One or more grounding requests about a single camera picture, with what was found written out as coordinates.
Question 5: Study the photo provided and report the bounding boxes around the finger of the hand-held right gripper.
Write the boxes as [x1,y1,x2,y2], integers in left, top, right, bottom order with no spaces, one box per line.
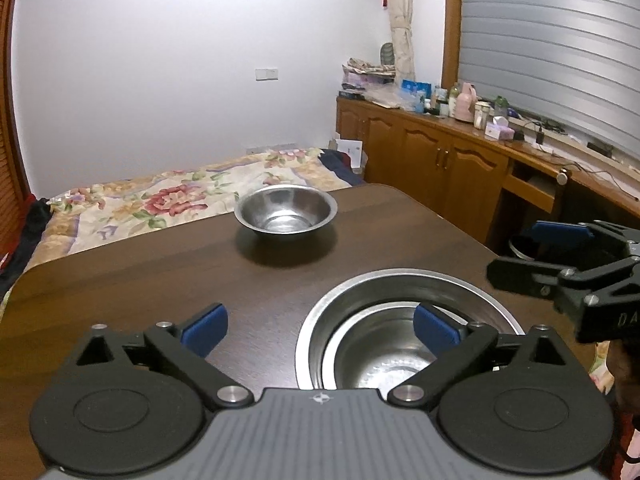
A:
[530,220,597,247]
[486,255,566,307]

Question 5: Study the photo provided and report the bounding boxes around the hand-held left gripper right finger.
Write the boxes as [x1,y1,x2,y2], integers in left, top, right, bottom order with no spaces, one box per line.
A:
[387,302,569,409]

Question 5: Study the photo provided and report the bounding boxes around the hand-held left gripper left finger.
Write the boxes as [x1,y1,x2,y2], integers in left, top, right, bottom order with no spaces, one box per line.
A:
[75,302,254,411]

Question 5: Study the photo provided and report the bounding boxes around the medium steel bowl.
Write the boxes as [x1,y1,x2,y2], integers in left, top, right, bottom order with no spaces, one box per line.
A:
[322,302,496,391]

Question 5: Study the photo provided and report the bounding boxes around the large steel bowl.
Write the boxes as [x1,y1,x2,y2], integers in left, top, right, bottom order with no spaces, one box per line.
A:
[295,269,526,391]

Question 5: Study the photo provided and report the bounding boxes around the small steel bowl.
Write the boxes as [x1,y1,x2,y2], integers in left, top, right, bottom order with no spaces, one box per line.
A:
[234,185,338,239]

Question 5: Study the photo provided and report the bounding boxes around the black trash bin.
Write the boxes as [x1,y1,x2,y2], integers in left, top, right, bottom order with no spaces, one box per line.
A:
[509,232,547,262]

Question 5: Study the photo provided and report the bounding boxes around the wooden drawer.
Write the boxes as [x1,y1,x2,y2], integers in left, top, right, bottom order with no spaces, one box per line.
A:
[502,162,571,214]

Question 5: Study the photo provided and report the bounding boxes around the pink tissue box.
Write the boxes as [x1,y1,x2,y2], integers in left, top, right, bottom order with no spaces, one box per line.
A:
[484,116,515,141]

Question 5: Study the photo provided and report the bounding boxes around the wooden cabinet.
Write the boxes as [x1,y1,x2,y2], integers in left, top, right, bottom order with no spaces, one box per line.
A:
[336,96,640,261]

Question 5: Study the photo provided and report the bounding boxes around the floral bed blanket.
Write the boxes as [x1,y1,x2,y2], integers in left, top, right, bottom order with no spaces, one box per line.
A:
[22,147,361,273]

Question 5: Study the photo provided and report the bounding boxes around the pink bottle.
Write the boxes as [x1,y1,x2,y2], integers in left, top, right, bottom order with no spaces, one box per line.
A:
[454,81,476,122]

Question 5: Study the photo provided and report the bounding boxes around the navy blue cloth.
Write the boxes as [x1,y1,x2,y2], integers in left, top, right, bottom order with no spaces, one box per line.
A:
[319,149,369,187]

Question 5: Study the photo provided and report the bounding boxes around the grey window blinds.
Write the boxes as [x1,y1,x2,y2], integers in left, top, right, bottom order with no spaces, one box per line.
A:
[457,0,640,161]

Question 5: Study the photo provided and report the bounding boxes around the white paper bag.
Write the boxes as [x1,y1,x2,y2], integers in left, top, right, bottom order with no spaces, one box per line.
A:
[334,137,365,171]

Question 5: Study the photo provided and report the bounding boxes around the blue boxes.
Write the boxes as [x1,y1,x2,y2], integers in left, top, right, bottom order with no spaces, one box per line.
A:
[401,79,434,99]

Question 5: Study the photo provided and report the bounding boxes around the dark clothes pile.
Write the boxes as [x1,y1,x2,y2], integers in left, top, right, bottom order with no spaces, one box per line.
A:
[0,197,52,301]

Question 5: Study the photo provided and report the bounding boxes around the clear plastic bags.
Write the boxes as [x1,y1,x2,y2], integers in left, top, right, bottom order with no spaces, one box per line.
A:
[364,84,417,112]

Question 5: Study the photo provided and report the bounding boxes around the cream curtain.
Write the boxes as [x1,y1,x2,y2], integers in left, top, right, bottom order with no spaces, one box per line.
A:
[382,0,417,84]

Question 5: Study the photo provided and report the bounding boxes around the wooden louvered wardrobe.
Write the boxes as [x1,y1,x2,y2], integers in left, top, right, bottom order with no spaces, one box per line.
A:
[0,0,32,261]

